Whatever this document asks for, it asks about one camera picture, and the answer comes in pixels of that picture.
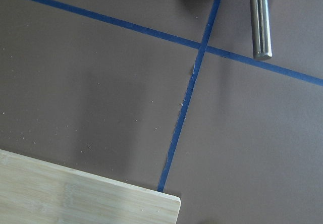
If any metal scoop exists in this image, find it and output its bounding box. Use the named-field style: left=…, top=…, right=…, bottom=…
left=250, top=0, right=273, bottom=61

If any wooden cutting board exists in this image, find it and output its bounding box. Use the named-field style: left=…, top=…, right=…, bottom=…
left=1, top=150, right=181, bottom=223

